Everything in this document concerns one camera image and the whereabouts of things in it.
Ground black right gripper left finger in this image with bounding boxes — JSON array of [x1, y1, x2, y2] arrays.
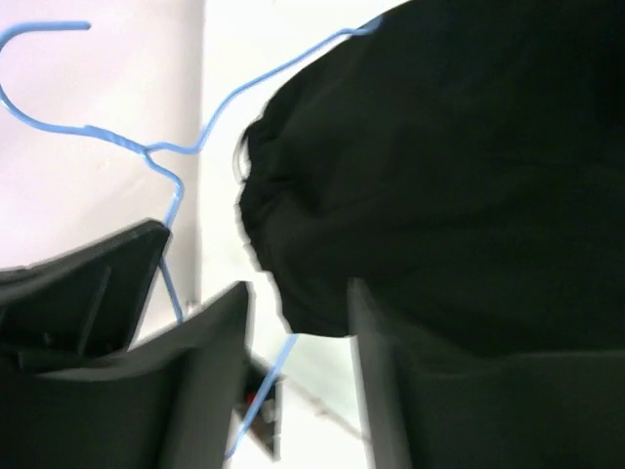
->
[[1, 282, 249, 468]]

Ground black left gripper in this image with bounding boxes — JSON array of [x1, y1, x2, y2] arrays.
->
[[1, 220, 170, 373]]

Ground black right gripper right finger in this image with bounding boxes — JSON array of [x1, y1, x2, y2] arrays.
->
[[349, 280, 624, 468]]

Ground black trousers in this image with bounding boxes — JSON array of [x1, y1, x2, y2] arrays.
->
[[238, 1, 624, 356]]

